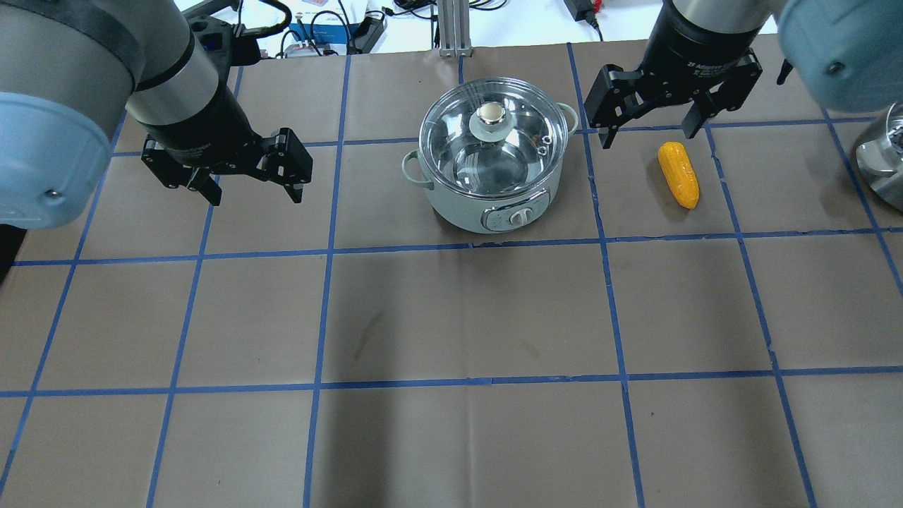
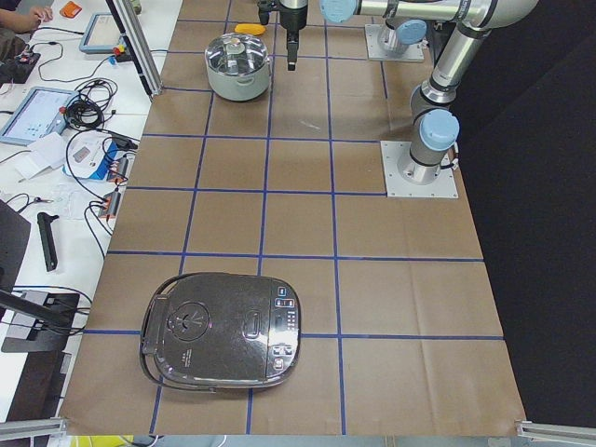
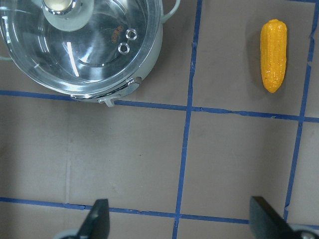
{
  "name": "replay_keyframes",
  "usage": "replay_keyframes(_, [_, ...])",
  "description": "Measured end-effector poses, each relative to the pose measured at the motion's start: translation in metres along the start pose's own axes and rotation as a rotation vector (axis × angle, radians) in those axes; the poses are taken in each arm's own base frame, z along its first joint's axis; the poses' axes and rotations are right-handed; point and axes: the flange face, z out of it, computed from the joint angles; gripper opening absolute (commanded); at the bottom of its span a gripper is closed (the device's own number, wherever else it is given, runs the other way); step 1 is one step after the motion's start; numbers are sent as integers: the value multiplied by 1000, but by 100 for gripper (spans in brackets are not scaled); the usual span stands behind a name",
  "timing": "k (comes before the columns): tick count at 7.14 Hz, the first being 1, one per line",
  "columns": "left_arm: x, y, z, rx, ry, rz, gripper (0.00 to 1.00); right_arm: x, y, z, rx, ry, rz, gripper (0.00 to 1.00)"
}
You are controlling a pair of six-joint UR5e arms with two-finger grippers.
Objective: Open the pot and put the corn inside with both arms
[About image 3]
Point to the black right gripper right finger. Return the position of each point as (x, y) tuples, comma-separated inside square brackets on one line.
[(266, 223)]

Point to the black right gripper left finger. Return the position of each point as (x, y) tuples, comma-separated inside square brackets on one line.
[(97, 223)]

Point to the yellow plastic corn cob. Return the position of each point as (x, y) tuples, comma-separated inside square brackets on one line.
[(273, 54)]

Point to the pale green electric pot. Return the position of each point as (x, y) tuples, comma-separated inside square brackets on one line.
[(149, 62)]

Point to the glass pot lid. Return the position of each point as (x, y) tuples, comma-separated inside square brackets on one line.
[(74, 44)]

